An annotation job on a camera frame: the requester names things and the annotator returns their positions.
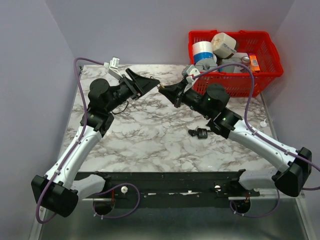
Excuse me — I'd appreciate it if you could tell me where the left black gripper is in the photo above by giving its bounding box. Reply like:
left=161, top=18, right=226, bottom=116
left=105, top=68, right=160, bottom=113

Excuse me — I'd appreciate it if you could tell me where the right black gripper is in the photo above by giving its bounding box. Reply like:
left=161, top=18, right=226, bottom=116
left=160, top=78, right=213, bottom=119

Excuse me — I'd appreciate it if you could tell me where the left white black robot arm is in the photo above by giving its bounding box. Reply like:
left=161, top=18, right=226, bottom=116
left=31, top=68, right=160, bottom=217

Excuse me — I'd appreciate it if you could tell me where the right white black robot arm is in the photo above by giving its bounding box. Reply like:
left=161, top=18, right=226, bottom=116
left=158, top=82, right=312, bottom=197

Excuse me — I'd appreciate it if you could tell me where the white blue tape roll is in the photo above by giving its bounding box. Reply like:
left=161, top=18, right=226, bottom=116
left=192, top=41, right=214, bottom=63

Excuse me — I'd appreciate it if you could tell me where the black padlock with keys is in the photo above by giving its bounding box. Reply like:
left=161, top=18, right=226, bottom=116
left=187, top=127, right=209, bottom=139

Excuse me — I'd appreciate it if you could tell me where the red plastic basket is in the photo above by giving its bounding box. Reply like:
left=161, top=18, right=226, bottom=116
left=193, top=30, right=284, bottom=98

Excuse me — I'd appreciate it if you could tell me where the grey box in basket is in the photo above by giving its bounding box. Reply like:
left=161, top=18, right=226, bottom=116
left=220, top=58, right=242, bottom=67

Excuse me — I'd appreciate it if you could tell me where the beige paper roll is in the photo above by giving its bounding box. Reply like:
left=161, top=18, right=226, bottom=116
left=211, top=32, right=238, bottom=59

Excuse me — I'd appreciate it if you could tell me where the small metal can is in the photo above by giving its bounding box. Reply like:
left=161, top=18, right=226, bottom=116
left=240, top=56, right=251, bottom=65

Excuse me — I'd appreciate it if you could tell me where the orange small box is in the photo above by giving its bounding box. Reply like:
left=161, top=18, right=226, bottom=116
left=248, top=54, right=261, bottom=73

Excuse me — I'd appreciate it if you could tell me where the white plastic bottle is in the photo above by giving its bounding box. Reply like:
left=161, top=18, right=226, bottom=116
left=259, top=119, right=268, bottom=128

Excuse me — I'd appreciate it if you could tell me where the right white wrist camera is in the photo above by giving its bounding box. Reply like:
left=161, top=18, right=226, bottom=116
left=181, top=64, right=201, bottom=92

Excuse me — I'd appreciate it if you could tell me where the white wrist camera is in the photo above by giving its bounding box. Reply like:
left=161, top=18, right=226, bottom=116
left=103, top=56, right=123, bottom=82
left=181, top=64, right=201, bottom=92

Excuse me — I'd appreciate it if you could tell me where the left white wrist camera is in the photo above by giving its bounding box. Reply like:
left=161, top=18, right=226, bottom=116
left=103, top=56, right=123, bottom=82

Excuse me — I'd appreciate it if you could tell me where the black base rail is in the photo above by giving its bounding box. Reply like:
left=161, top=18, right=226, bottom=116
left=90, top=170, right=260, bottom=210

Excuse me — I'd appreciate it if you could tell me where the aluminium frame rail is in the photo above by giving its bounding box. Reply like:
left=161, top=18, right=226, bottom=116
left=253, top=188, right=293, bottom=199

